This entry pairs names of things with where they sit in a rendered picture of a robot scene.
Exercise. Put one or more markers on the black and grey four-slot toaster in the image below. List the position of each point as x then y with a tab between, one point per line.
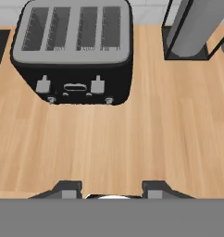
72	58

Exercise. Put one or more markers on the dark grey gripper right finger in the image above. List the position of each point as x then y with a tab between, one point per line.
157	186

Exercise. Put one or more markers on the grey roll on black stand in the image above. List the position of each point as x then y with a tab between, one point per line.
188	31

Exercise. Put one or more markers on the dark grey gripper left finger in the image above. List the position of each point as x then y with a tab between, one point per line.
67	186

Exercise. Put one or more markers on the white and black round thing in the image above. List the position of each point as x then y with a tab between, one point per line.
112	196

